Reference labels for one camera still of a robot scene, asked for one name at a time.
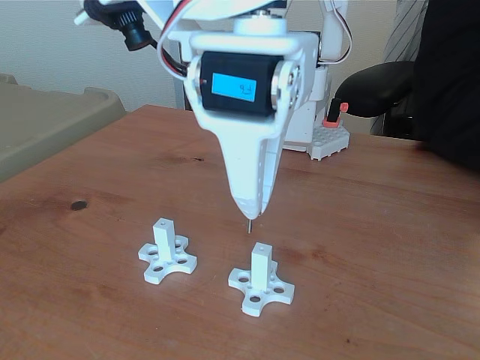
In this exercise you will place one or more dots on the black and orange clamp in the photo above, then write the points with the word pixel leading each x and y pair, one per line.
pixel 333 116

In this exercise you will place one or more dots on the black office chair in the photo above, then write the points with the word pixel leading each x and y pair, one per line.
pixel 375 90

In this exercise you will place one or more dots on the grey striped fabric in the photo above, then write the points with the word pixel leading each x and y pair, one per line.
pixel 403 37

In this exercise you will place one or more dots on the person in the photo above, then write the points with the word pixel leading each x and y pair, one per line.
pixel 450 75

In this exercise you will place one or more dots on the beige plastic bin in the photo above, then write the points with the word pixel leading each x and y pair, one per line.
pixel 45 123

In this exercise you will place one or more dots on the white perforated base plate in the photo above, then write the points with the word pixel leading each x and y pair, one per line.
pixel 330 144

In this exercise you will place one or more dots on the white printed post holder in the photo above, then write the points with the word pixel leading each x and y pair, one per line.
pixel 163 240
pixel 260 266

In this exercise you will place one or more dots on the black camera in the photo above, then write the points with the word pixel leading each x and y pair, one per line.
pixel 135 33

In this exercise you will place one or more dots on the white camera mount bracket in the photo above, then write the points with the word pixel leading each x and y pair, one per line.
pixel 80 18

